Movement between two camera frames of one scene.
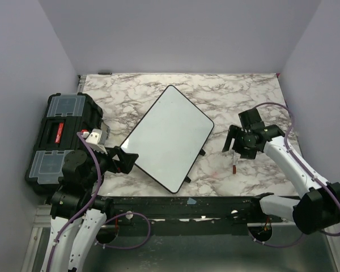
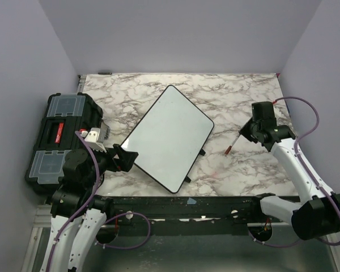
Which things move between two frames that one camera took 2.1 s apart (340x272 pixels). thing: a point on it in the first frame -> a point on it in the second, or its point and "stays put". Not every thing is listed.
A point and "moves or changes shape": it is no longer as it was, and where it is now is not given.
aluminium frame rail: [37, 247] stays put
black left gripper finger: [117, 150] stays put
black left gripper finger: [126, 161] stays put
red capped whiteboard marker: [234, 165] moves or changes shape
